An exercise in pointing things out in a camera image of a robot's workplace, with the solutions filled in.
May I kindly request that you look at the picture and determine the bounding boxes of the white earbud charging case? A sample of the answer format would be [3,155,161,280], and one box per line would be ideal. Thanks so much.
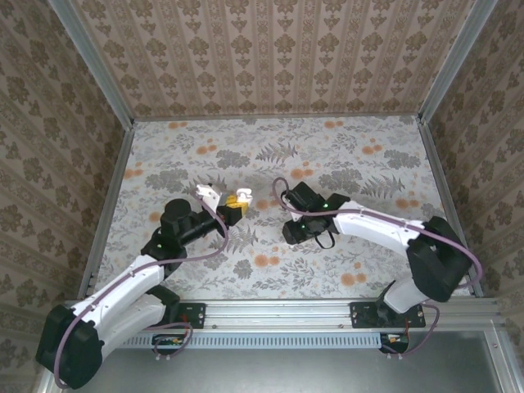
[234,187,255,209]

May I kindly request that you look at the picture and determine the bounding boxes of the grey metal sheet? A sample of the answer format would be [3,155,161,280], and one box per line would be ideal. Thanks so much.
[81,347,504,393]

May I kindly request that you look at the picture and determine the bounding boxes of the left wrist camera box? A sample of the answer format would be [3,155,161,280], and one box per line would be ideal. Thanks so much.
[195,183,225,210]

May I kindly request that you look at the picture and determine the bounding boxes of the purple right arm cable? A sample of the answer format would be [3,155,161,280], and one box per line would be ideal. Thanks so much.
[271,177,486,361]

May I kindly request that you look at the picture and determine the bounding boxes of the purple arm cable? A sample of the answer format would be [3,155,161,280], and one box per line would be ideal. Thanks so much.
[271,177,486,361]
[52,192,230,389]

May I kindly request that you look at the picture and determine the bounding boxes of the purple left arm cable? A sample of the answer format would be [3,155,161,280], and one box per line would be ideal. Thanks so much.
[52,192,230,389]

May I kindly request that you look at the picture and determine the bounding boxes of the thin black cable loop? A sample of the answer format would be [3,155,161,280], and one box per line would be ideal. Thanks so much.
[314,228,336,250]

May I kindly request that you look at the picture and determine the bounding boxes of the aluminium table side rail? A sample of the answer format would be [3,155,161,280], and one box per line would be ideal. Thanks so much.
[77,122,136,300]
[418,120,486,298]

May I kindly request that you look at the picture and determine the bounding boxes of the thin aluminium table rail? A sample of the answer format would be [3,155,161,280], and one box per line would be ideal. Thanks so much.
[133,113,422,123]

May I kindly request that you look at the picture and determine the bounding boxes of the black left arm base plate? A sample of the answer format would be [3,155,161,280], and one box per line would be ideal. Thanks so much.
[163,301,206,330]

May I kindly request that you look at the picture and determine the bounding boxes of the aluminium mounting rail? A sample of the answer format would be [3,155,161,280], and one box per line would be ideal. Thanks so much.
[61,298,503,328]

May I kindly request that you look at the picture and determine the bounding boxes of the black cable junction box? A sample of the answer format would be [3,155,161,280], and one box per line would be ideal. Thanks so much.
[379,332,411,356]
[151,333,186,356]

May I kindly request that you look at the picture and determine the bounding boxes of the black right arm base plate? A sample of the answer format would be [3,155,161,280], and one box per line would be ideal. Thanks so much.
[350,301,427,330]

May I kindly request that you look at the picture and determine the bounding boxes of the grey slotted cable duct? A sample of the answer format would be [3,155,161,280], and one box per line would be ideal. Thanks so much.
[118,331,380,350]

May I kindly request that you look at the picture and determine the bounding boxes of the aluminium frame post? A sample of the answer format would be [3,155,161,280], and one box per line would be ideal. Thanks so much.
[418,0,499,124]
[47,0,136,126]

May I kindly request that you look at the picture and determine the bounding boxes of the aluminium lower frame rail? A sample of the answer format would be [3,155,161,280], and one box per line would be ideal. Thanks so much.
[482,327,524,393]

